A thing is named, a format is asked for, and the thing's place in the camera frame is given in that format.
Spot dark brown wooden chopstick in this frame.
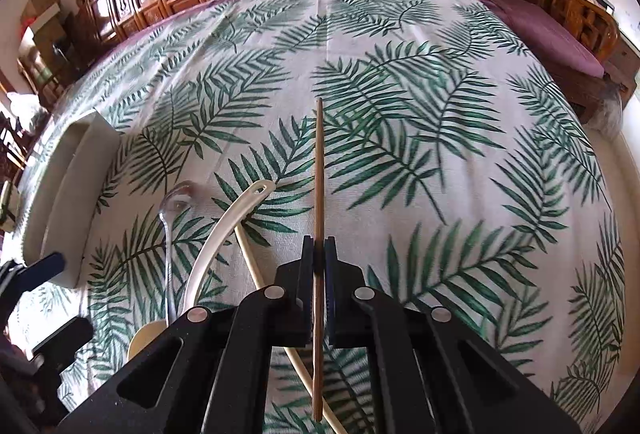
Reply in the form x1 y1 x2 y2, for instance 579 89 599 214
311 98 324 422

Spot grey utensil tray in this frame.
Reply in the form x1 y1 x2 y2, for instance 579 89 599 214
21 111 120 289

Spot purple seat cushion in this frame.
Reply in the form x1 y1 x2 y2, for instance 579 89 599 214
480 0 604 79

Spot beige plastic ladle spoon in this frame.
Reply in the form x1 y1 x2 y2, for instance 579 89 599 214
127 180 276 362

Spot stacked cardboard boxes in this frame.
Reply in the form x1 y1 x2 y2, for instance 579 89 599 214
17 0 72 90

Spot palm leaf patterned tablecloth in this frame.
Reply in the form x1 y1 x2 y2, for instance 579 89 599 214
9 0 625 433

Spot clear plastic spoon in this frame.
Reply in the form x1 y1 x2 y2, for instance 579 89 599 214
158 180 196 326

